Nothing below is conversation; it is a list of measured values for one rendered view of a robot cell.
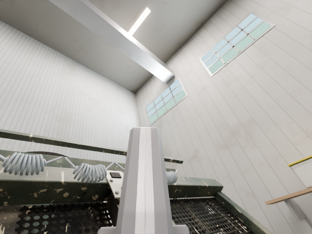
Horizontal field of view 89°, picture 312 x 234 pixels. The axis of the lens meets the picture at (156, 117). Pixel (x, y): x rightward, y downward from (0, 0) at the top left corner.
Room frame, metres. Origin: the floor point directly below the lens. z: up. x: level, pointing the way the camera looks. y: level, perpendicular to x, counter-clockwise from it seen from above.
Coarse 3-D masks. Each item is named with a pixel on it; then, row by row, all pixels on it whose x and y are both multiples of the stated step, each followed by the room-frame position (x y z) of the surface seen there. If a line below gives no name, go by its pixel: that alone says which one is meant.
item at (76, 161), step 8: (0, 152) 0.69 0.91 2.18; (8, 152) 0.71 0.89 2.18; (24, 152) 0.77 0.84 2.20; (0, 160) 0.70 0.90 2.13; (40, 160) 0.84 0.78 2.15; (48, 160) 0.87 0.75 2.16; (64, 160) 0.93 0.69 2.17; (72, 160) 0.97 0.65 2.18; (80, 160) 1.01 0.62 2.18; (88, 160) 1.06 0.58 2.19; (96, 160) 1.10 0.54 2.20; (72, 168) 0.98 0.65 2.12; (112, 168) 1.20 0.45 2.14; (120, 168) 1.26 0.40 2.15
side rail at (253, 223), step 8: (216, 192) 1.43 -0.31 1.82; (224, 200) 1.40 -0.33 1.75; (232, 208) 1.38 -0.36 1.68; (240, 208) 1.40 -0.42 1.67; (240, 216) 1.36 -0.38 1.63; (248, 216) 1.36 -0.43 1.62; (248, 224) 1.34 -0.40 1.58; (256, 224) 1.32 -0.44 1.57; (256, 232) 1.32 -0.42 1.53; (264, 232) 1.29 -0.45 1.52
